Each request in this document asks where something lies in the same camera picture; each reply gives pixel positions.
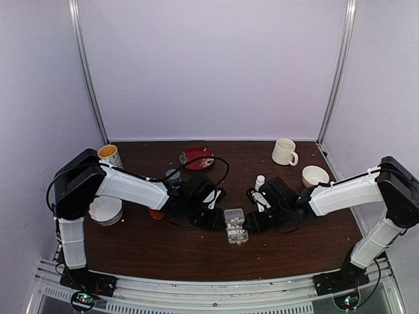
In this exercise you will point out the white pill bottle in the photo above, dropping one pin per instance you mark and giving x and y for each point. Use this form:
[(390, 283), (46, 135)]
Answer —
[(260, 180)]

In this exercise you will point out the white small bowl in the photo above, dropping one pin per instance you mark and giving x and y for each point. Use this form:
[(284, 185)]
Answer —
[(313, 175)]

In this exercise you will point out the clear plastic pill organizer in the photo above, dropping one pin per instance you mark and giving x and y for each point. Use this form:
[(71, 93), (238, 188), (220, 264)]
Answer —
[(234, 220)]

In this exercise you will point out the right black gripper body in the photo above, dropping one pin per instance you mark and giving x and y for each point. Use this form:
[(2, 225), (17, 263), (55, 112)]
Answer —
[(278, 218)]

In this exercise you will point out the aluminium frame post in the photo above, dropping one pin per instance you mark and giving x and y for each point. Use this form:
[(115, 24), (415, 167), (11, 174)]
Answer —
[(345, 44), (75, 17)]

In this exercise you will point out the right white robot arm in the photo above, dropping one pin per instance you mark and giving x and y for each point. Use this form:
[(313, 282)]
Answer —
[(389, 183)]

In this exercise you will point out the grey lid pill bottle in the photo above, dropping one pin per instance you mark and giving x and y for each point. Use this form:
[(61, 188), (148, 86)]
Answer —
[(173, 176)]

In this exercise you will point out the cream textured mug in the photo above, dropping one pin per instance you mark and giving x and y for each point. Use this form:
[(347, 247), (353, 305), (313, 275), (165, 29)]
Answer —
[(284, 152)]

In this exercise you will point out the yellow interior floral mug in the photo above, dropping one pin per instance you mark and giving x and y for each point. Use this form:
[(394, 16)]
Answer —
[(109, 153)]

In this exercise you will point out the orange pill bottle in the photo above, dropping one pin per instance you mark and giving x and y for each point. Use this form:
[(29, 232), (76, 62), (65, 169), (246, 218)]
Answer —
[(156, 215)]

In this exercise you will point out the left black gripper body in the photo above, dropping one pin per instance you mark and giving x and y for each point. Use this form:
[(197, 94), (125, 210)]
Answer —
[(200, 219)]

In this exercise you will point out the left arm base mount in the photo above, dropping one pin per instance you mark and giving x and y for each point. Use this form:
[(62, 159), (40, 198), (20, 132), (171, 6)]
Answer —
[(88, 283)]

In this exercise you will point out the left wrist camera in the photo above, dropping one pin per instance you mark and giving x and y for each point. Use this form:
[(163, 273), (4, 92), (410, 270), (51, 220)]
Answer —
[(214, 197)]

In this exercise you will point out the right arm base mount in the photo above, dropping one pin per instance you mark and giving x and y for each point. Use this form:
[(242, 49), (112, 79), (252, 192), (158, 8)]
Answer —
[(347, 277)]

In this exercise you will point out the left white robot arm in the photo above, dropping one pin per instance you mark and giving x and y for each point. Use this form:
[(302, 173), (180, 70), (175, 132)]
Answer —
[(84, 178)]

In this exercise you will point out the front aluminium rail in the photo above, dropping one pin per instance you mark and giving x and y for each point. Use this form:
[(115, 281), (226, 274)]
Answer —
[(288, 295)]

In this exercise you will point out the white scalloped bowl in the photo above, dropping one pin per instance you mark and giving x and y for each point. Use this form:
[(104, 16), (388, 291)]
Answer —
[(105, 210)]

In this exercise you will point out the red floral plate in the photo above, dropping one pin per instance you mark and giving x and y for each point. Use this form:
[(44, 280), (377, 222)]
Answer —
[(196, 158)]

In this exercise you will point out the left aluminium frame post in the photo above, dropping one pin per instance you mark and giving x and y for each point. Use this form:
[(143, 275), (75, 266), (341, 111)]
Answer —
[(75, 17)]

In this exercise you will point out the right aluminium frame post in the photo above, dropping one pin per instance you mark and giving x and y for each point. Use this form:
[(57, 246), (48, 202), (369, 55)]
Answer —
[(345, 44)]

